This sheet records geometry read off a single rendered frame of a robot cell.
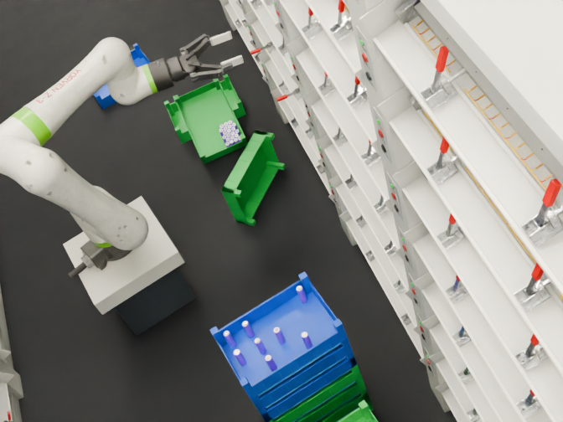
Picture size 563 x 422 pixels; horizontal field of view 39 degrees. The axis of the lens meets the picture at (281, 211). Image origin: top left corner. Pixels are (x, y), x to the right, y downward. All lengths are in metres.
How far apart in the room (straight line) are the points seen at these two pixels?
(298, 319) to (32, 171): 0.80
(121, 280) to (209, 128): 0.96
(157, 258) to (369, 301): 0.73
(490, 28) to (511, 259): 0.44
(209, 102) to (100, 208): 1.19
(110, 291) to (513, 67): 1.97
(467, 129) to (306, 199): 1.96
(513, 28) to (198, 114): 2.58
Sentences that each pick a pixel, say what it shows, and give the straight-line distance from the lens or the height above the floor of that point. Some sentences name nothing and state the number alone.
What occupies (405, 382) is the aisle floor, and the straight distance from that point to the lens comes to 2.59.
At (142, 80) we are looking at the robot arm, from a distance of 2.50.
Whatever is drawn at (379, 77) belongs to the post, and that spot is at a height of 1.42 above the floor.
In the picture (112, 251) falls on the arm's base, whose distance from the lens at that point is 2.67.
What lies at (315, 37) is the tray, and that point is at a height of 1.12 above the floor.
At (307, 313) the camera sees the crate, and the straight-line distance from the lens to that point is 2.19.
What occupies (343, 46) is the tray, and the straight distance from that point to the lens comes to 1.58.
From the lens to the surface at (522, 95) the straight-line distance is 0.82.
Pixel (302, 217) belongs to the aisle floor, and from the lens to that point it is 2.99.
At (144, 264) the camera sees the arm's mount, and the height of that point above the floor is 0.34.
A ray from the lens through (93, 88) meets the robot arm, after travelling 2.39.
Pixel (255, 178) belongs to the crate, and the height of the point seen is 0.03.
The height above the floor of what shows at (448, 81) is 1.54.
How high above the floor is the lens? 2.35
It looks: 51 degrees down
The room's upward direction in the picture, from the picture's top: 22 degrees counter-clockwise
